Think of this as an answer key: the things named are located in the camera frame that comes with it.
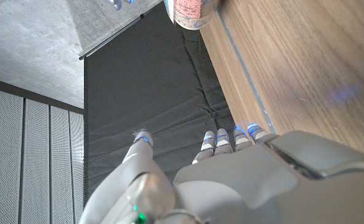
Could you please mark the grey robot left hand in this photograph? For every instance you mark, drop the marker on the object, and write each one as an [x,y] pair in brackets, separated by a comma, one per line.
[247,186]

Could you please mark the colourful paper map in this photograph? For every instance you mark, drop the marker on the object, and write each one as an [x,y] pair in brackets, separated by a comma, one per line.
[191,14]

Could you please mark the black fabric backdrop curtain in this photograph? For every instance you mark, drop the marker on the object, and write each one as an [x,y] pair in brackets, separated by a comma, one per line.
[150,93]

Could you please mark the black backdrop stand pole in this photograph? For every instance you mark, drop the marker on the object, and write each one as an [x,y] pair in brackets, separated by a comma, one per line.
[116,32]

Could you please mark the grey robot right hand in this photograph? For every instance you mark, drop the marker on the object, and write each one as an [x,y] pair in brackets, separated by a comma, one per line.
[117,3]

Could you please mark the grey tape outline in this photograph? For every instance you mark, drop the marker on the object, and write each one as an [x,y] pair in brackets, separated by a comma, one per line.
[247,77]

